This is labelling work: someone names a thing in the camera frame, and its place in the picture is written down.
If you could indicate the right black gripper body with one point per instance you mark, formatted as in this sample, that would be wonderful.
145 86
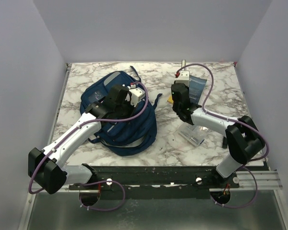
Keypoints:
175 108

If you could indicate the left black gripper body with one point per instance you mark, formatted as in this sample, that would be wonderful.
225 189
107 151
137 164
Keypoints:
125 111

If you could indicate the yellow notebook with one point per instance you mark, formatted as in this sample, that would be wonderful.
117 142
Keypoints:
170 99

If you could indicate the navy blue student backpack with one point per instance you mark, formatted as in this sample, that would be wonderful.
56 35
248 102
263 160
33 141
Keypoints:
123 138

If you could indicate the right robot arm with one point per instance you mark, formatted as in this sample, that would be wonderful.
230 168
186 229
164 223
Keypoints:
242 135

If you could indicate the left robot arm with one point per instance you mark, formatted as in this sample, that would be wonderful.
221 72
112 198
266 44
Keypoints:
69 148

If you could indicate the clear plastic pencil case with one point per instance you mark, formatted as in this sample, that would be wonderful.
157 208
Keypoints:
193 134

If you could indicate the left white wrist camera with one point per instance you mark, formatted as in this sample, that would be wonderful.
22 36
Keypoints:
135 94

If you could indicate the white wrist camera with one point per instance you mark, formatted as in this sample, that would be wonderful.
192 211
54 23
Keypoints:
184 74
135 94

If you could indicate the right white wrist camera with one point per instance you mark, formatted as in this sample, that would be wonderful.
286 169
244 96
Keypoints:
184 74

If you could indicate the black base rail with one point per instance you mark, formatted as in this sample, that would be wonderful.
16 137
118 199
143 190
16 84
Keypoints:
120 192

